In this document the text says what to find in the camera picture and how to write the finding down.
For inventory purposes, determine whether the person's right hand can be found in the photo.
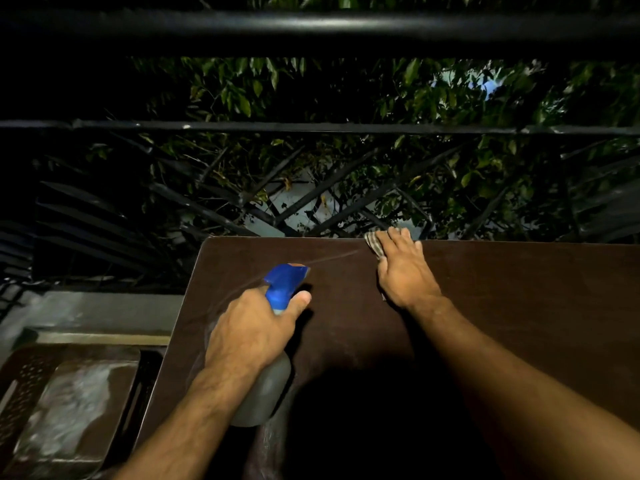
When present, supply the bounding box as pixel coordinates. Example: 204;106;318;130
376;227;444;312

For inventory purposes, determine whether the person's left hand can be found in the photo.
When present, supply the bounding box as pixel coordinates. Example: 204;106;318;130
204;286;312;384

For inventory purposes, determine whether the striped cleaning cloth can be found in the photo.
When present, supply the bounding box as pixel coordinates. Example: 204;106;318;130
364;227;402;301

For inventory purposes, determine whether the blue-headed grey spray bottle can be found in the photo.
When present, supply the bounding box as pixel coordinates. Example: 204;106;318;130
229;263;312;428

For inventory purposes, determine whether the person's right forearm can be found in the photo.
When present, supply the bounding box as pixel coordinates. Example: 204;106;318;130
410;294;640;480

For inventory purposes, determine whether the person's left forearm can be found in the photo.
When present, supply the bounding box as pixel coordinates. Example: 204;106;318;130
114;365;261;480

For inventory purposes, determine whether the green leafy tree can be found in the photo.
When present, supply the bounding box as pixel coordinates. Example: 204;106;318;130
85;0;640;240

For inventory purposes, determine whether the brown table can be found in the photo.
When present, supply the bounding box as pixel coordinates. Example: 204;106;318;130
131;237;640;480

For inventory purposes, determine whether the black metal railing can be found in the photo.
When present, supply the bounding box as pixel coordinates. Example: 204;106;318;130
0;9;640;295

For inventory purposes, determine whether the brown plastic chair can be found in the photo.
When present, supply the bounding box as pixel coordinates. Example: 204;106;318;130
0;343;166;480

